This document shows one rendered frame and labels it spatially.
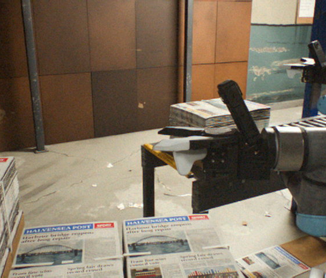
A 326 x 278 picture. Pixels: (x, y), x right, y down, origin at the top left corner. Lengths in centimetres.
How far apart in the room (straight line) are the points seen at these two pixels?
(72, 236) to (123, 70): 364
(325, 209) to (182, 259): 46
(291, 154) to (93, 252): 63
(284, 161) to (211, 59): 463
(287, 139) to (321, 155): 6
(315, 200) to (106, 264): 56
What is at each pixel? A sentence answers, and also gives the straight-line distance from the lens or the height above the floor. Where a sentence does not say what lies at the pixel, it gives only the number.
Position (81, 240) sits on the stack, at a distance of 113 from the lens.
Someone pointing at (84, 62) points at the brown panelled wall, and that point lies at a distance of 448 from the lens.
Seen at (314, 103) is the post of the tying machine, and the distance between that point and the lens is 284.
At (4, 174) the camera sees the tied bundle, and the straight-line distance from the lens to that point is 104.
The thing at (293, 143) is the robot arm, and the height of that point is 124.
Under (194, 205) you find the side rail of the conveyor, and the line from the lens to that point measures 156.
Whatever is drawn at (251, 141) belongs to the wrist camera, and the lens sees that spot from 64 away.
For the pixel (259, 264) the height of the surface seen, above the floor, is 1.
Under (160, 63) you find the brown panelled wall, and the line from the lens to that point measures 485.
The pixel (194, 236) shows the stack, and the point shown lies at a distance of 113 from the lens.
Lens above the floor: 143
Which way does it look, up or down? 18 degrees down
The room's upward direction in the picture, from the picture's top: straight up
